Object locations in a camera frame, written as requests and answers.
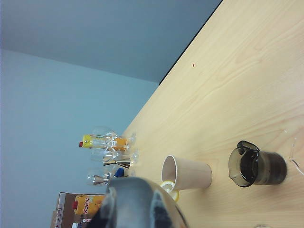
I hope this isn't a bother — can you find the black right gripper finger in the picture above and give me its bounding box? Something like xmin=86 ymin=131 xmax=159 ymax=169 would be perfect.
xmin=91 ymin=193 xmax=112 ymax=228

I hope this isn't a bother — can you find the stainless steel ice scoop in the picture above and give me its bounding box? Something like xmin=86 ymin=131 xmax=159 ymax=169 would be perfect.
xmin=104 ymin=177 xmax=190 ymax=228

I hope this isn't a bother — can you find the tall clear wine glass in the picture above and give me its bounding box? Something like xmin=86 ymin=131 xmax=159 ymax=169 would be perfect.
xmin=282 ymin=129 xmax=304 ymax=176

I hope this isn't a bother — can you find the Malee orange juice carton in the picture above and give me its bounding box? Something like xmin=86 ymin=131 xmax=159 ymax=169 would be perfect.
xmin=72 ymin=194 xmax=106 ymax=224

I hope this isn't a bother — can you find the juice carton box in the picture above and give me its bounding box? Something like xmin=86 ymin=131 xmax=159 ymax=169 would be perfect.
xmin=51 ymin=192 xmax=107 ymax=228

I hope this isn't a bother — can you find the silver metal jigger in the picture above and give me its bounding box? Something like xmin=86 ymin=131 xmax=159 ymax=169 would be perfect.
xmin=92 ymin=174 xmax=112 ymax=185

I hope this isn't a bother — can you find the yellow lemon slice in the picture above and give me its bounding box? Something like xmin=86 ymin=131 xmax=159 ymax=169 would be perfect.
xmin=160 ymin=180 xmax=180 ymax=202

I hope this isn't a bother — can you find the yellow orange juice carton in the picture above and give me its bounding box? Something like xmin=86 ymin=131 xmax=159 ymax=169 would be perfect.
xmin=79 ymin=134 xmax=130 ymax=152

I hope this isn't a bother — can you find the beige paper cup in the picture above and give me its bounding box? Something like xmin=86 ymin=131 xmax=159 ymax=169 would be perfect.
xmin=161 ymin=155 xmax=213 ymax=190

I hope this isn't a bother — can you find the smoky grey glass pitcher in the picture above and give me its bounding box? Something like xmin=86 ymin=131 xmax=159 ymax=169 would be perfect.
xmin=228 ymin=140 xmax=287 ymax=188

